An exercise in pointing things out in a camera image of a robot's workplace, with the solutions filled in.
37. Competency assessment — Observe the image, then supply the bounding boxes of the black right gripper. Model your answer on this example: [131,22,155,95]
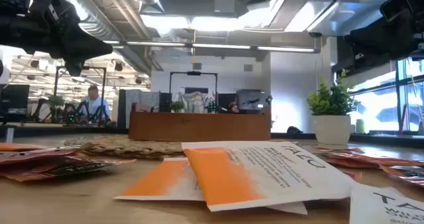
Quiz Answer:
[344,17,424,62]

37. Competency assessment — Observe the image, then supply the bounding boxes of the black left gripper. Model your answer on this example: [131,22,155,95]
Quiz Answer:
[0,3,114,78]

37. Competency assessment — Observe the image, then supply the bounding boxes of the brown wooden tea box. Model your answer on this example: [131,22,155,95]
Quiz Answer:
[128,103,272,142]

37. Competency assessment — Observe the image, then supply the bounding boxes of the person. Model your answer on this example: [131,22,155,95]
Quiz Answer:
[78,85,112,123]

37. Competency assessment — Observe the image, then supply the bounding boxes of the green background plant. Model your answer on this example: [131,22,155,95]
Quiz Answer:
[46,94,66,123]

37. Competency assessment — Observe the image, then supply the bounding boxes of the black background robot arms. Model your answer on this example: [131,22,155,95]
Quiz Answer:
[31,97,112,125]

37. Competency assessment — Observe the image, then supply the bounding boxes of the grey office partition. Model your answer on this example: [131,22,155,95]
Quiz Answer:
[117,89,160,131]

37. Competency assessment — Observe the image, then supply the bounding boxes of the black computer monitor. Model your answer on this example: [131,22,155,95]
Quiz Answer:
[0,84,30,123]

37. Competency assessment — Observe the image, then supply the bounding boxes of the green plant in white pot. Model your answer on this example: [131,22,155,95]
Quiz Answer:
[306,68,361,146]

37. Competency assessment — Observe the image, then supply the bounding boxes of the round woven straw placemat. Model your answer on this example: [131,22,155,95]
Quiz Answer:
[62,133,186,161]

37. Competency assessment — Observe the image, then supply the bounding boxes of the small green desk plant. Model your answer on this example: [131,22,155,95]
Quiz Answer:
[170,100,186,114]

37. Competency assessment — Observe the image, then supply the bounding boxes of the grey office printer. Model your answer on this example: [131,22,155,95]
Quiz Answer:
[236,89,268,115]

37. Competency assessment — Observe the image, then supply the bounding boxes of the linear ceiling light strip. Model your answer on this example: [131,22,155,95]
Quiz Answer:
[102,40,321,54]

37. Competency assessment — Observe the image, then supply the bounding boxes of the grey ceiling junction box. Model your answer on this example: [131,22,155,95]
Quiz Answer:
[213,0,237,15]

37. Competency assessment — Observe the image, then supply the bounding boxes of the black metal rig frame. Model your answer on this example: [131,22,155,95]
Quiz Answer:
[168,70,219,114]
[52,66,107,125]

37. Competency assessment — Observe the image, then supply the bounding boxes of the silver spiral air duct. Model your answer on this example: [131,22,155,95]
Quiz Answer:
[64,0,153,76]

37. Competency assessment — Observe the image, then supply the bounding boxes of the shiny rectangular metal duct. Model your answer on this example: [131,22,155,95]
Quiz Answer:
[268,0,384,38]

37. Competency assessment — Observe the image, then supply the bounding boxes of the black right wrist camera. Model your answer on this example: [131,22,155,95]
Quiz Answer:
[379,0,417,23]

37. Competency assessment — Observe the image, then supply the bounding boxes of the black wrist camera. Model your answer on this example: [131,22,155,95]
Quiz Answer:
[379,0,417,23]
[31,0,70,21]

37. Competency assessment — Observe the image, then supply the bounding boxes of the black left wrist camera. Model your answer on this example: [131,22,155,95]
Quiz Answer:
[31,0,70,21]

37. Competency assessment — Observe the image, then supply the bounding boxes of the black table frame rail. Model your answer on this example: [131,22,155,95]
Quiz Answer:
[0,124,424,149]

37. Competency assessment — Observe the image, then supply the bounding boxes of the short silver metal post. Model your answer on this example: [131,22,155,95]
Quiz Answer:
[4,126,16,144]

